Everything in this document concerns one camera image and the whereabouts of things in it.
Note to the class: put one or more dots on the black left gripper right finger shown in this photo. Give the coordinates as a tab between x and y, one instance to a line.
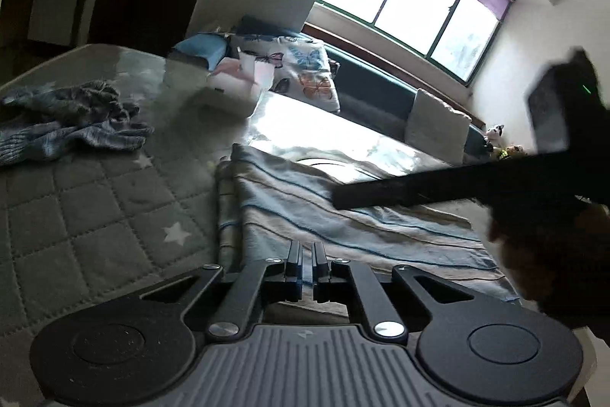
387	306

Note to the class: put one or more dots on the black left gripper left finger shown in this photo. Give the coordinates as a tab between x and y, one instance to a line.
219	304

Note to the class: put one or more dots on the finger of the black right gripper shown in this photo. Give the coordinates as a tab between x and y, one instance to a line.
446	184

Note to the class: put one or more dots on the striped blue beige knit garment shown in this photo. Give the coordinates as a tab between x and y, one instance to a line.
266	202

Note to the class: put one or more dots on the right hand holding gripper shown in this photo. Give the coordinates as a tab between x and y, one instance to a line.
557	252

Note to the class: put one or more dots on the orange green plush toys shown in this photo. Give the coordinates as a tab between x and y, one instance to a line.
507	152

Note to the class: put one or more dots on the grey quilted star tablecloth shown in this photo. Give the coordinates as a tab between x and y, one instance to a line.
84	229

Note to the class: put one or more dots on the plain beige cushion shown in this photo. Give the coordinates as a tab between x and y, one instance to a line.
437	129

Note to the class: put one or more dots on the teal window bench seat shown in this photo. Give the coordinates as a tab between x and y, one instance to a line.
372	93

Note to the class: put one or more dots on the white pink tissue box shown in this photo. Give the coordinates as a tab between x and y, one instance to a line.
236	85

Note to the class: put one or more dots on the grey blue knit cloth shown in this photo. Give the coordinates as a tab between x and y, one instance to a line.
40	124

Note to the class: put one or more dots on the butterfly print pillow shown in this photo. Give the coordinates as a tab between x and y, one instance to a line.
302	69

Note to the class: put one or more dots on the blue cushion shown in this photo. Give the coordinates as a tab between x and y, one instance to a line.
204	49

